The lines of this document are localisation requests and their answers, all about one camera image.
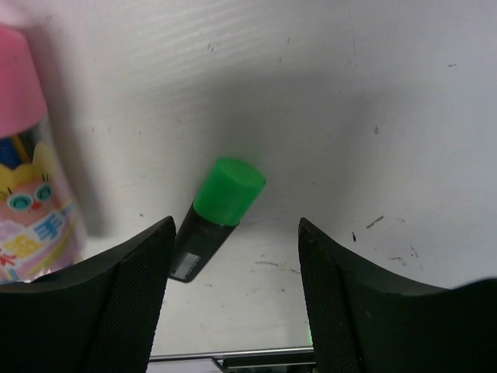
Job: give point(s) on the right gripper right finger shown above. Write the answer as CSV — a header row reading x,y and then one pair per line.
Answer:
x,y
364,318

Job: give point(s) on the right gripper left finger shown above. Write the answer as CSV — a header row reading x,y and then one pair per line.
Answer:
x,y
99,315

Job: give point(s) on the pink marker tube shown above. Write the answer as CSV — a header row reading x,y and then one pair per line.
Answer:
x,y
41,228

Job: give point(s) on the green highlighter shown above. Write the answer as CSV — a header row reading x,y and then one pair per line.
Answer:
x,y
228,192

